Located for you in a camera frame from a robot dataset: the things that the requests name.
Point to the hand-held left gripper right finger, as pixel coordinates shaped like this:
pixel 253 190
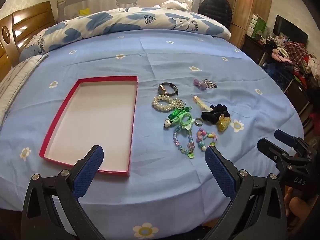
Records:
pixel 221 173

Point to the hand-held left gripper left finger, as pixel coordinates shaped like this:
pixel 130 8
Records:
pixel 87 173

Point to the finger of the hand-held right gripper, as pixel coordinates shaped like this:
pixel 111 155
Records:
pixel 271 148
pixel 285 137

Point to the yellow floral claw clip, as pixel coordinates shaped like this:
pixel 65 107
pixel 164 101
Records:
pixel 223 124

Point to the shallow red cardboard box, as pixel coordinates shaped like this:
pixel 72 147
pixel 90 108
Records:
pixel 95 120

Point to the black scrunchie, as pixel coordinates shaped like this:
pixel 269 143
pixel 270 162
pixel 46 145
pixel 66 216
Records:
pixel 217 110

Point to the pale yellow hair comb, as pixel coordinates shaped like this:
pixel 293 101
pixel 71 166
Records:
pixel 201 103

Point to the person's right hand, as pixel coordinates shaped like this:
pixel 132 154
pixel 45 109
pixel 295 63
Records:
pixel 306 212

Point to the dark cabinet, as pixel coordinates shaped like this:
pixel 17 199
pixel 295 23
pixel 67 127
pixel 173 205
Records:
pixel 282 77

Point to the pile of clothes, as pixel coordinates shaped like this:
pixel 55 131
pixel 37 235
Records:
pixel 302 57

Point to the purple bow hair clip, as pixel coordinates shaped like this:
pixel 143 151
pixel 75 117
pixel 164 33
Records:
pixel 211 83

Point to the black television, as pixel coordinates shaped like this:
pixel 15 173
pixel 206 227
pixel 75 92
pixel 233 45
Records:
pixel 290 28

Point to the green and white boxes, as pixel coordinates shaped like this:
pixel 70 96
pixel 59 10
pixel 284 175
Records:
pixel 258 26

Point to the blue flowered bed sheet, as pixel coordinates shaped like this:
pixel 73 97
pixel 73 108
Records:
pixel 175 55

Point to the wooden wardrobe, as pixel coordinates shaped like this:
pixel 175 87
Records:
pixel 250 2

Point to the black padded jacket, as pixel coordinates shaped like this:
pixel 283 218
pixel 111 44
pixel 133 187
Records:
pixel 215 7

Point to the white quilt with blue hearts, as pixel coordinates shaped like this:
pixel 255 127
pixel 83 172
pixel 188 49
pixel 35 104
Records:
pixel 112 22

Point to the wooden headboard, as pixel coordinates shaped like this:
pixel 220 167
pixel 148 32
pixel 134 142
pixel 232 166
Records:
pixel 27 27

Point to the yellow toy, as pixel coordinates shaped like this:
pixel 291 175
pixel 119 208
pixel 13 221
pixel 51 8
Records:
pixel 84 11

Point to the white plush toy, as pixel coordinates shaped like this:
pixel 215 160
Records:
pixel 175 5

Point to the grey bed guard rail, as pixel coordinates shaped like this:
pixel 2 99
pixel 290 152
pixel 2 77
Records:
pixel 105 0

